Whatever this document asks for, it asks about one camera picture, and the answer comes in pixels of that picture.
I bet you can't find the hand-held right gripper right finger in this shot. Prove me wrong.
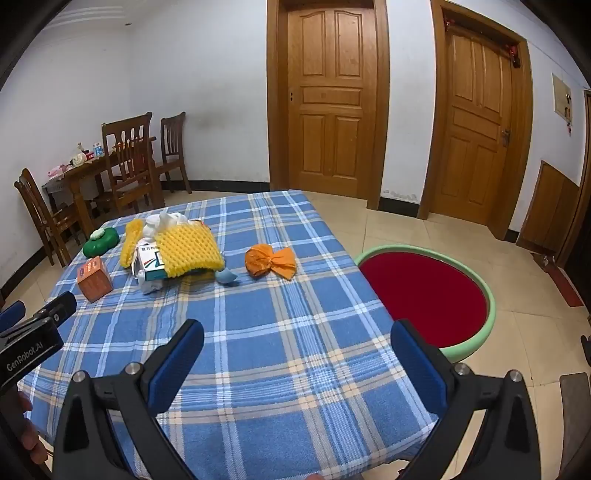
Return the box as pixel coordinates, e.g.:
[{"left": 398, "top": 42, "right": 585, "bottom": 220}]
[{"left": 390, "top": 318, "right": 543, "bottom": 480}]

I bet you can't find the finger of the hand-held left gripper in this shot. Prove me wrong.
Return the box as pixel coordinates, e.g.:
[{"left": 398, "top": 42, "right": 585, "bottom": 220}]
[
  {"left": 0, "top": 300, "right": 27, "bottom": 332},
  {"left": 32, "top": 291, "right": 78, "bottom": 326}
]

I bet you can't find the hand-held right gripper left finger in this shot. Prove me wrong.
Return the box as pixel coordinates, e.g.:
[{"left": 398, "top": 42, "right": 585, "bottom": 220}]
[{"left": 53, "top": 318, "right": 206, "bottom": 480}]

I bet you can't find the small orange cardboard box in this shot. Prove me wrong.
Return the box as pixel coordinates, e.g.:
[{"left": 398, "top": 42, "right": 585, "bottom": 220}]
[{"left": 76, "top": 257, "right": 114, "bottom": 304}]

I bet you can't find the small yellow foam net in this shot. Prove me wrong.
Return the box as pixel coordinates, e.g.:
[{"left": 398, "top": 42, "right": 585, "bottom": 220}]
[{"left": 120, "top": 218, "right": 145, "bottom": 267}]

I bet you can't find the white and green medicine box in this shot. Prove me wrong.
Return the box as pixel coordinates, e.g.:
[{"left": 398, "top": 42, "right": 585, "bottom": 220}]
[{"left": 134, "top": 242, "right": 168, "bottom": 281}]

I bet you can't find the large yellow foam net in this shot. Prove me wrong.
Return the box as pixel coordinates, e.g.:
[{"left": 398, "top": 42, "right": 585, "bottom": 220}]
[{"left": 154, "top": 224, "right": 226, "bottom": 278}]

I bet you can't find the cream plastic bag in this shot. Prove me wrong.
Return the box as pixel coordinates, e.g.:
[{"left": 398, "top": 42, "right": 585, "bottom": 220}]
[{"left": 144, "top": 212, "right": 188, "bottom": 241}]

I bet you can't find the orange wrapper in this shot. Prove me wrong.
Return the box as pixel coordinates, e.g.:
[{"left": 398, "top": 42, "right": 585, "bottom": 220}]
[{"left": 245, "top": 243, "right": 296, "bottom": 281}]

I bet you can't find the person's left hand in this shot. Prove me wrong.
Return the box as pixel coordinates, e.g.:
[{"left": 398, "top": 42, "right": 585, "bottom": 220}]
[{"left": 16, "top": 390, "right": 47, "bottom": 464}]

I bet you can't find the green flower-shaped box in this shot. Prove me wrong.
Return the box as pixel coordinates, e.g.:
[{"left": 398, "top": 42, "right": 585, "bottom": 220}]
[{"left": 83, "top": 227, "right": 120, "bottom": 256}]

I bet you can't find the blue plaid blanket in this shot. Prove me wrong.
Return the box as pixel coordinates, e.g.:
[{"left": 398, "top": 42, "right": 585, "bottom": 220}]
[{"left": 18, "top": 189, "right": 439, "bottom": 480}]

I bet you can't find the wooden dining table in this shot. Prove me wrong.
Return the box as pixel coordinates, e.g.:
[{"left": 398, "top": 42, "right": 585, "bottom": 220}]
[{"left": 41, "top": 136, "right": 158, "bottom": 241}]

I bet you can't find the red floor mat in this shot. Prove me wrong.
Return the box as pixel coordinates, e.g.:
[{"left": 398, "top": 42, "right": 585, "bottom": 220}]
[{"left": 549, "top": 267, "right": 583, "bottom": 308}]

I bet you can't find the tall-back wooden chair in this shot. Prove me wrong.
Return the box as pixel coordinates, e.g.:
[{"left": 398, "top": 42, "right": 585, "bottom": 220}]
[{"left": 95, "top": 112, "right": 165, "bottom": 215}]

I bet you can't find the low wooden panel door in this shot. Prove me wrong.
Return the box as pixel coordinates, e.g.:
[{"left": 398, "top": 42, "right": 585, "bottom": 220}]
[{"left": 516, "top": 160, "right": 580, "bottom": 254}]

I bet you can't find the dark wooden door frame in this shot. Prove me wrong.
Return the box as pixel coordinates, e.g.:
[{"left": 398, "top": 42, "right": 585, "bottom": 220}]
[{"left": 556, "top": 88, "right": 591, "bottom": 268}]

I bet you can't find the beige wall panel box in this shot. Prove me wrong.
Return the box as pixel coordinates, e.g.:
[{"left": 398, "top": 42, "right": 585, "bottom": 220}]
[{"left": 552, "top": 73, "right": 573, "bottom": 121}]

